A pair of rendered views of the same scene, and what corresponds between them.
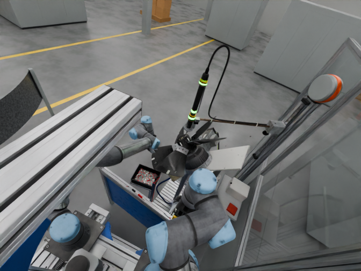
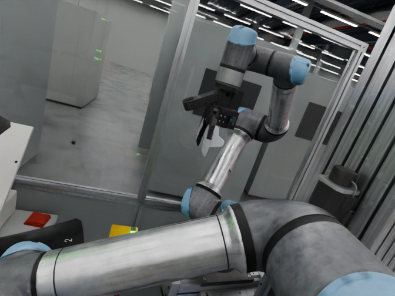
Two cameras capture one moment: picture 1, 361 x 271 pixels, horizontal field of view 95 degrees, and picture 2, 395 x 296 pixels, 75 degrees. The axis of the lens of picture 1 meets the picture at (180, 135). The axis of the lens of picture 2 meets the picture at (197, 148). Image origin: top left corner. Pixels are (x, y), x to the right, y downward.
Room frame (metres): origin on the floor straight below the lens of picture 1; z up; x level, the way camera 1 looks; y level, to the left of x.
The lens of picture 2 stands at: (0.71, 0.50, 1.70)
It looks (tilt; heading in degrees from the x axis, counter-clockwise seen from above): 17 degrees down; 234
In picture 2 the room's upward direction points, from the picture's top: 18 degrees clockwise
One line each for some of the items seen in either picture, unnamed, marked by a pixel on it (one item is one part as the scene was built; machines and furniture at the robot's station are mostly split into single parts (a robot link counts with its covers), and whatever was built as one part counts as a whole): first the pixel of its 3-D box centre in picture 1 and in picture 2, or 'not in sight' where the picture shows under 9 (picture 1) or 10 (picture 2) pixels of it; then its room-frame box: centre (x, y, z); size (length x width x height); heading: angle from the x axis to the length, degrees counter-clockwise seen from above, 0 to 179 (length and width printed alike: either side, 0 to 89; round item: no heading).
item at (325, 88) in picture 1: (324, 88); not in sight; (1.03, -0.73, 1.88); 0.17 x 0.15 x 0.16; 161
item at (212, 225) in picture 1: (209, 222); (253, 58); (0.16, -0.14, 1.78); 0.11 x 0.11 x 0.08; 33
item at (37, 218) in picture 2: (232, 208); (37, 219); (0.63, -0.61, 0.87); 0.08 x 0.08 x 0.02; 64
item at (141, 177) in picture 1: (145, 177); not in sight; (0.70, 0.19, 0.84); 0.19 x 0.14 x 0.04; 85
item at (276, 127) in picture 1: (275, 127); not in sight; (1.00, -0.64, 1.54); 0.10 x 0.07 x 0.08; 106
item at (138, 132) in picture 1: (139, 132); not in sight; (0.75, 0.28, 1.35); 0.11 x 0.11 x 0.08; 68
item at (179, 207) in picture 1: (186, 206); (222, 106); (0.24, -0.10, 1.62); 0.09 x 0.08 x 0.12; 161
